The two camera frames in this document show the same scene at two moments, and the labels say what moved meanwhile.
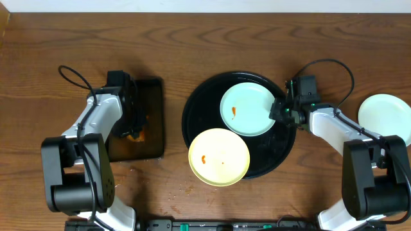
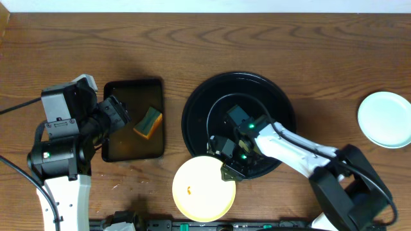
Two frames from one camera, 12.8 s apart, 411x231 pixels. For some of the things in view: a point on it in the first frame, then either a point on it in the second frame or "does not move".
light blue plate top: x=384 y=114 does not move
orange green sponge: x=137 y=136 → x=149 y=125
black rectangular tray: x=151 y=94 does not move
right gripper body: x=283 y=111 → x=241 y=162
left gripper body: x=129 y=125 → x=115 y=111
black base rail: x=210 y=224 does not move
